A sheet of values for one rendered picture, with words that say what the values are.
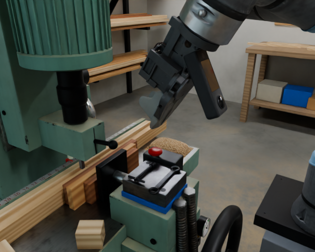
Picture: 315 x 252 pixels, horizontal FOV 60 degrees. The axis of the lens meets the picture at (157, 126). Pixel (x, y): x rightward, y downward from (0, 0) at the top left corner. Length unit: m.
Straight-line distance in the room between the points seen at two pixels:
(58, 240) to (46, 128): 0.23
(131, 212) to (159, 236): 0.07
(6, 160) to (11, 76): 0.24
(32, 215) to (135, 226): 0.20
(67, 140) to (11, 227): 0.19
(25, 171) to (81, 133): 0.28
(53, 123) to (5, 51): 0.17
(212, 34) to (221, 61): 3.59
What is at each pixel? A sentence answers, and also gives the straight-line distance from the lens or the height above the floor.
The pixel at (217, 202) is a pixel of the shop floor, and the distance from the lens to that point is 2.08.
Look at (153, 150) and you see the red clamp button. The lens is 0.57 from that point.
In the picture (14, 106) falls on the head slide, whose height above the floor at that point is 1.11.
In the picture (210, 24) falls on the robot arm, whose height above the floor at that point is 1.28.
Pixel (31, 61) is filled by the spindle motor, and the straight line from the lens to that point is 0.52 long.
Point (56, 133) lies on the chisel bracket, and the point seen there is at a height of 1.05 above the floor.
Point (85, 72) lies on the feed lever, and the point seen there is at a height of 1.13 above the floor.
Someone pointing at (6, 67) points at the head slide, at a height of 1.19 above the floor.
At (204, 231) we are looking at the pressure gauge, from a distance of 0.93.
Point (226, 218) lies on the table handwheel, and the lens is 0.53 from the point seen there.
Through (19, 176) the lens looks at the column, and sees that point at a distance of 0.81.
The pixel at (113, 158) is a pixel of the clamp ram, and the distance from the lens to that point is 0.61.
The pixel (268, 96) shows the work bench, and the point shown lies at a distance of 3.42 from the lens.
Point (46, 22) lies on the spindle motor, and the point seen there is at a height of 1.28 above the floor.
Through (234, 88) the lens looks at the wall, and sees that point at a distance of 4.01.
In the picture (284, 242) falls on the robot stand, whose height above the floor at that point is 0.55.
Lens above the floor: 1.31
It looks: 24 degrees down
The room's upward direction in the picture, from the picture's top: straight up
